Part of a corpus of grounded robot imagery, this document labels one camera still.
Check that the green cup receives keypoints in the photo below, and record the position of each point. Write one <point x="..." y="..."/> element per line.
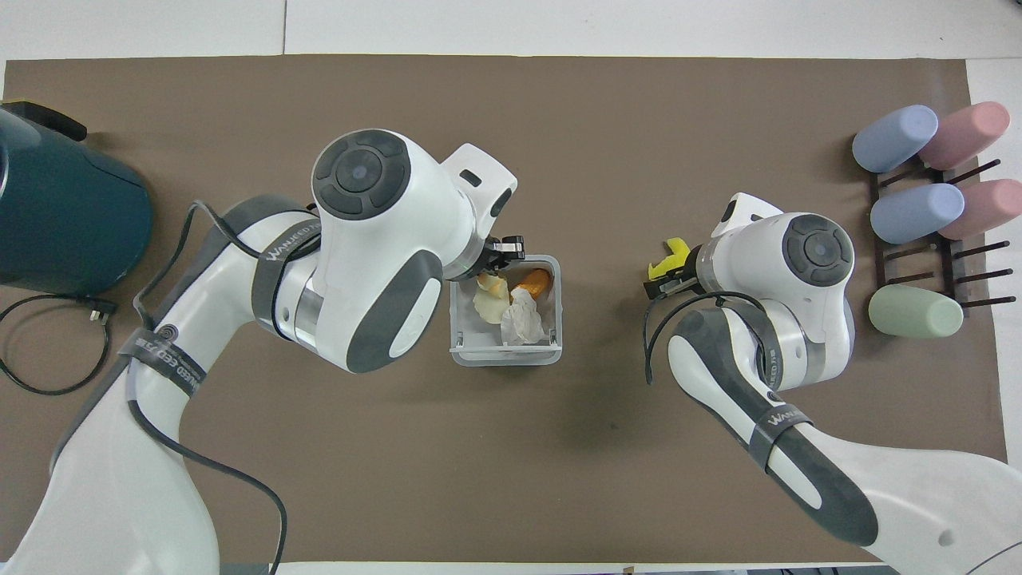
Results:
<point x="914" y="311"/>

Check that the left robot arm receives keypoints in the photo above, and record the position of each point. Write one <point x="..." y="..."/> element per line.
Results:
<point x="375" y="239"/>

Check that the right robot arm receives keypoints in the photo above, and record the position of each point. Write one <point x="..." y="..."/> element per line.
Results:
<point x="798" y="319"/>

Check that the white crumpled tissue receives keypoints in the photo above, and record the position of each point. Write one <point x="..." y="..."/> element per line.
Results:
<point x="523" y="319"/>

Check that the yellow peel trash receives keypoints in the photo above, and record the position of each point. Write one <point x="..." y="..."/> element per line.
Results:
<point x="672" y="253"/>

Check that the orange peel piece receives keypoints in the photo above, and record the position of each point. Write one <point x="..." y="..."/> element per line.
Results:
<point x="533" y="282"/>

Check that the pale yellow peel piece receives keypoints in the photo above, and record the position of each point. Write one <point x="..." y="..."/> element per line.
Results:
<point x="489" y="303"/>

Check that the dark brown cup rack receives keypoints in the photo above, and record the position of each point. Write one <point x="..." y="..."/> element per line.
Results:
<point x="948" y="263"/>

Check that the blue cup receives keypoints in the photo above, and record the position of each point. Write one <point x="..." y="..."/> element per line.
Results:
<point x="894" y="140"/>
<point x="918" y="212"/>

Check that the clear plastic trash bin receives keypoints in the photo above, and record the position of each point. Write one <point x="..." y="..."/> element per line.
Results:
<point x="551" y="335"/>

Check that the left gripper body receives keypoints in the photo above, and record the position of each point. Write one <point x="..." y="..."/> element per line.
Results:
<point x="505" y="251"/>

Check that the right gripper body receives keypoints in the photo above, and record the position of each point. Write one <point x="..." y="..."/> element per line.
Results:
<point x="691" y="270"/>

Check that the pink cup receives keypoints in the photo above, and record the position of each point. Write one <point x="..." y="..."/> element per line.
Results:
<point x="966" y="134"/>
<point x="986" y="208"/>

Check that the dark teal electric kettle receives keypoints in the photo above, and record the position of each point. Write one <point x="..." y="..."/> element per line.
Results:
<point x="64" y="216"/>

